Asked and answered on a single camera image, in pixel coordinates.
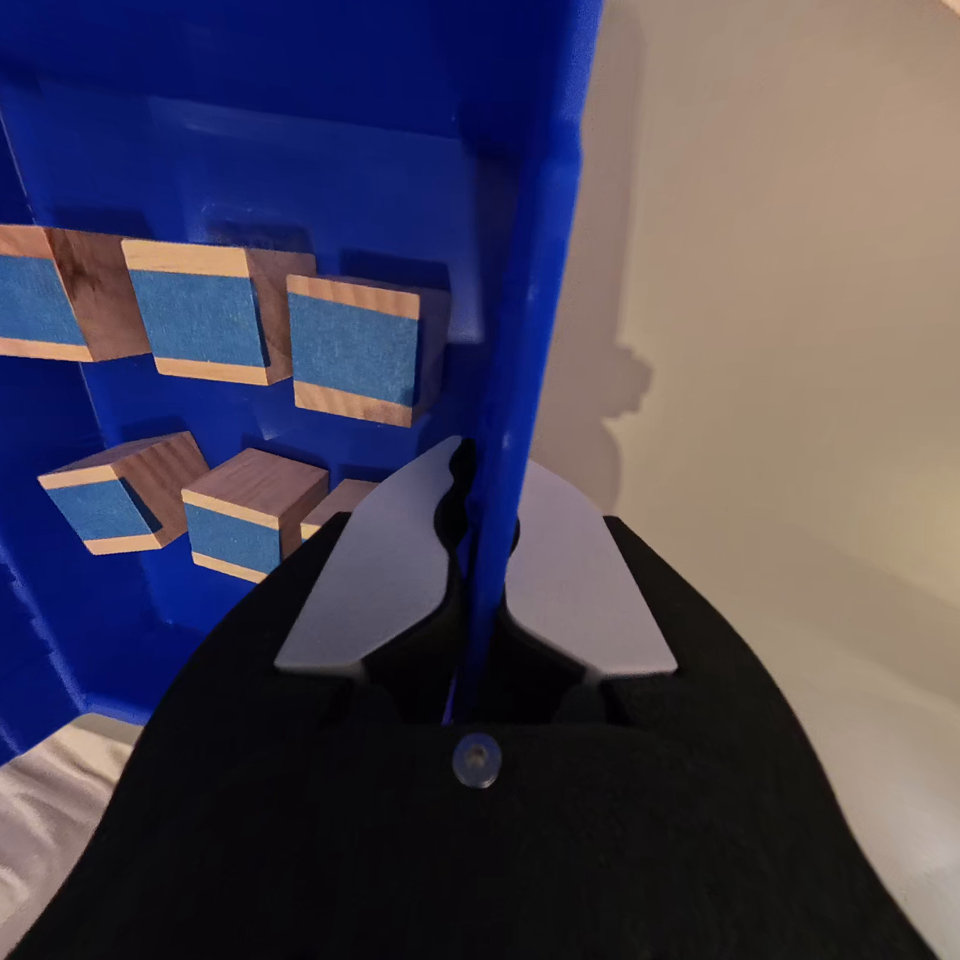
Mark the group of blue-taped wooden cubes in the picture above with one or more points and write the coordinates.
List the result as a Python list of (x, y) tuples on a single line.
[(199, 319)]

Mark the blue plastic bin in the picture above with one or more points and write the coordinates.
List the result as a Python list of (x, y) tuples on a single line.
[(262, 150)]

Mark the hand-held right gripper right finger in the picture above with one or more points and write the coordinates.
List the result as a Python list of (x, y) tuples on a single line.
[(585, 600)]

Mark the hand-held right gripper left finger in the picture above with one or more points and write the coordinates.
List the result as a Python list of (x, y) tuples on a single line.
[(375, 585)]

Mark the white satin cloth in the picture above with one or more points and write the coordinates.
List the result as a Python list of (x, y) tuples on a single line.
[(45, 795)]

